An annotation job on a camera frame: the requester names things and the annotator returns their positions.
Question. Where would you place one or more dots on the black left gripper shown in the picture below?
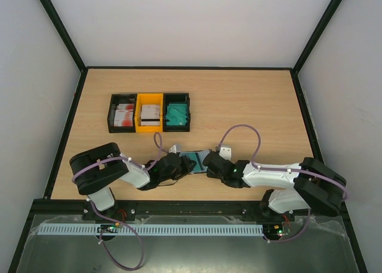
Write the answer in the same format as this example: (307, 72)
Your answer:
(186, 169)

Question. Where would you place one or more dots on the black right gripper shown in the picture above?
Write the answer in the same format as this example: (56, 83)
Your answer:
(209, 162)

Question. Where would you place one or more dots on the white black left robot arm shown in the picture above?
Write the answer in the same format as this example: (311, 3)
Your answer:
(94, 171)

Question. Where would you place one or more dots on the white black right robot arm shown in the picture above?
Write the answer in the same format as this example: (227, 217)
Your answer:
(300, 186)

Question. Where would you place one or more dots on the teal card stack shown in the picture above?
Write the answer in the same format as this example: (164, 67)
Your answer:
(177, 114)

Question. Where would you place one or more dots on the white orange card stack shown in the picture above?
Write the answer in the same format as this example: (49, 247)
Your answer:
(150, 115)

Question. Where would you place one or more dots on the black card bin right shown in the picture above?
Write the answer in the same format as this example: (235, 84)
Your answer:
(176, 98)

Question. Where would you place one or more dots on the black card bin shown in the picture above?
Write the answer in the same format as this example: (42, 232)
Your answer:
(176, 98)
(115, 100)

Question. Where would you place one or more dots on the white red card stack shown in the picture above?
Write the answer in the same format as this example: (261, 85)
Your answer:
(124, 115)

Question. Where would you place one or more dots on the yellow card bin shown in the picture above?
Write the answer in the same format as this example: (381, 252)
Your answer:
(148, 99)

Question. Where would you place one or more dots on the black card bin left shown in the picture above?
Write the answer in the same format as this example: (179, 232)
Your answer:
(115, 100)

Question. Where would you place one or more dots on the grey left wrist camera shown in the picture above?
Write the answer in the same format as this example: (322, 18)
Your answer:
(176, 148)

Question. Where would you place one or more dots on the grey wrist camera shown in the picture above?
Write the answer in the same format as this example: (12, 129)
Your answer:
(176, 148)
(225, 152)

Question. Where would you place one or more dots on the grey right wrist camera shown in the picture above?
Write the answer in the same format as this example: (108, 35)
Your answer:
(225, 152)

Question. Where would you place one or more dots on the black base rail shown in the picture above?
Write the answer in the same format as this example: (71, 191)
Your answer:
(248, 211)

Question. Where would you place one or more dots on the black enclosure frame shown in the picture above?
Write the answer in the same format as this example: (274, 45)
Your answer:
(73, 206)

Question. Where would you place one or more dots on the white slotted cable duct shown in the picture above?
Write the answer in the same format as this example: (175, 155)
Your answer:
(151, 230)

